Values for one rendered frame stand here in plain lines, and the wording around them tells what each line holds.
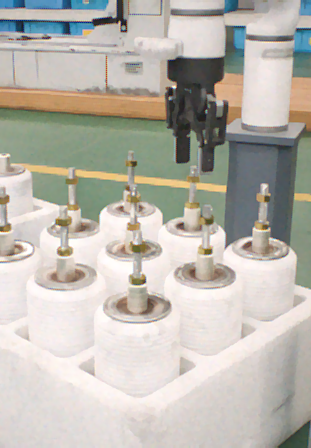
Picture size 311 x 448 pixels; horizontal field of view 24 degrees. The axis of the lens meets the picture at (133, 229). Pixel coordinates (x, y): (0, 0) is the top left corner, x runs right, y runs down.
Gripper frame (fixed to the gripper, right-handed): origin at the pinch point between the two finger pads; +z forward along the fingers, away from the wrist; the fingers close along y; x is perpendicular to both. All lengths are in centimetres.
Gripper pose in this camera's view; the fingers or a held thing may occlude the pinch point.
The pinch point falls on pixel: (193, 159)
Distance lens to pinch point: 99.9
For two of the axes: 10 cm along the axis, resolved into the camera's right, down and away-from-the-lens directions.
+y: -3.9, -3.2, 8.6
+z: 0.0, 9.4, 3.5
